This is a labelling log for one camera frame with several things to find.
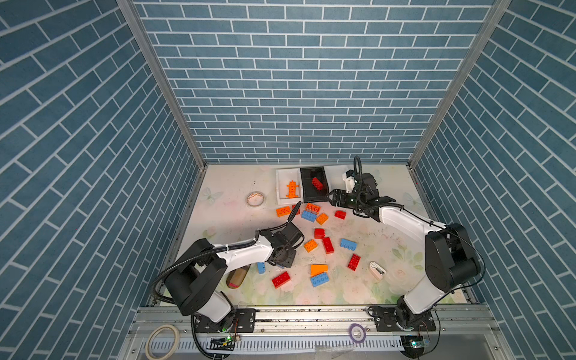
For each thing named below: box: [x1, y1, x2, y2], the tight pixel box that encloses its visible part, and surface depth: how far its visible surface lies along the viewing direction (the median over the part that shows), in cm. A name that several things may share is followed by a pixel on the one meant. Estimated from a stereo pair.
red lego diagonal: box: [311, 177, 324, 191], surface depth 113 cm
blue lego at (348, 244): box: [339, 238, 357, 252], surface depth 91 cm
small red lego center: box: [314, 228, 326, 239], surface depth 96 cm
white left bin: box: [275, 167, 304, 206], surface depth 113 cm
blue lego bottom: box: [310, 272, 330, 288], surface depth 84 cm
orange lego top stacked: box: [305, 202, 321, 214], surface depth 101 cm
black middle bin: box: [300, 166, 329, 204], surface depth 113 cm
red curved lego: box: [334, 210, 348, 220], surface depth 101 cm
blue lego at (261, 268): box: [257, 261, 266, 275], surface depth 86 cm
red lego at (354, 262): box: [347, 253, 361, 271], surface depth 88 cm
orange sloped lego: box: [309, 264, 330, 278], surface depth 86 cm
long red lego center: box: [322, 237, 335, 255], surface depth 92 cm
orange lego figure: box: [285, 180, 300, 199], surface depth 110 cm
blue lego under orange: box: [300, 210, 318, 223], surface depth 101 cm
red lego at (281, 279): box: [271, 270, 291, 288], surface depth 84 cm
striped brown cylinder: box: [225, 263, 252, 289], surface depth 82 cm
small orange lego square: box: [315, 213, 330, 226], surface depth 101 cm
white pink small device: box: [369, 261, 387, 281], surface depth 86 cm
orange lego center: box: [303, 239, 319, 253], surface depth 93 cm
